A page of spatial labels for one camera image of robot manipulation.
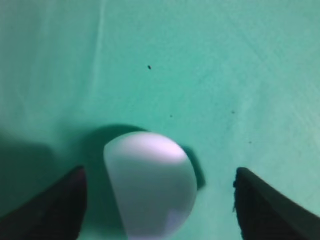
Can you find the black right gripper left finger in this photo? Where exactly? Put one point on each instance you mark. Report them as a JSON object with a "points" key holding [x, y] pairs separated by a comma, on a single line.
{"points": [[57, 213]]}

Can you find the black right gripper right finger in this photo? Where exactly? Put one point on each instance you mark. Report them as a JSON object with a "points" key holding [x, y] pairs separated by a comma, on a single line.
{"points": [[263, 213]]}

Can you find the white bluetooth earphone case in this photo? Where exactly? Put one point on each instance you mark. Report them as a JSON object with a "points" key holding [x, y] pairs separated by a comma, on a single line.
{"points": [[153, 182]]}

